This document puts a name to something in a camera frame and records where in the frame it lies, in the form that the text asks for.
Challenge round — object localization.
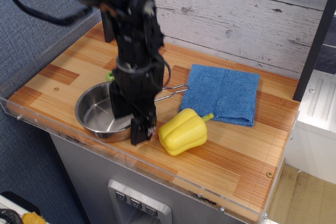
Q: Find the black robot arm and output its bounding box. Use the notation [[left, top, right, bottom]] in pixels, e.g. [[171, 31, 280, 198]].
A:
[[76, 0, 166, 145]]

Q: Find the blue folded towel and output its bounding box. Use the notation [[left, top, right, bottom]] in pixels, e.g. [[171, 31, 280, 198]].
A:
[[180, 64, 260, 127]]

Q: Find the grey cabinet with dispenser panel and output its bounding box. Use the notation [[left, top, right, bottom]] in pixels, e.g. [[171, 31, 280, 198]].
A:
[[51, 135, 240, 223]]

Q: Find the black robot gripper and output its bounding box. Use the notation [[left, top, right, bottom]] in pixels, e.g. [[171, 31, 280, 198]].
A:
[[109, 62, 165, 145]]

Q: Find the white toy sink counter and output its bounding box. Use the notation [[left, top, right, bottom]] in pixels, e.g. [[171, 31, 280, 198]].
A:
[[285, 70, 335, 184]]

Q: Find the yellow toy bell pepper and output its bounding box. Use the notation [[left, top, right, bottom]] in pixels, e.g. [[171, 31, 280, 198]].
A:
[[159, 108, 214, 156]]

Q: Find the black vertical post left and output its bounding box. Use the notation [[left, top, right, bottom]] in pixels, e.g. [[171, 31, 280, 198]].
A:
[[101, 12, 115, 43]]

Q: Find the black vertical post right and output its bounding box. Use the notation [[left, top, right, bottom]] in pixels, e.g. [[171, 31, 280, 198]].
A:
[[292, 0, 335, 102]]

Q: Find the clear acrylic table guard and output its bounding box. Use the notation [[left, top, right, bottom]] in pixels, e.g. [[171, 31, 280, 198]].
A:
[[1, 20, 299, 223]]

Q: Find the black vertical post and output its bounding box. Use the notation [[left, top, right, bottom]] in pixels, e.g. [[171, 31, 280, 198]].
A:
[[101, 12, 115, 43], [292, 0, 335, 102]]

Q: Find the black corrugated cable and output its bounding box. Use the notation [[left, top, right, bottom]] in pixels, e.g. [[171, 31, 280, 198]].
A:
[[0, 208, 23, 224]]

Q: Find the stainless steel pan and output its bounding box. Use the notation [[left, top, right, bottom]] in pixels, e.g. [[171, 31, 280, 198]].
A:
[[75, 82, 189, 143]]

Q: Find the green handled grey spatula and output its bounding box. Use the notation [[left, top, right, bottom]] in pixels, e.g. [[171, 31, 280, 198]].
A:
[[105, 71, 114, 82]]

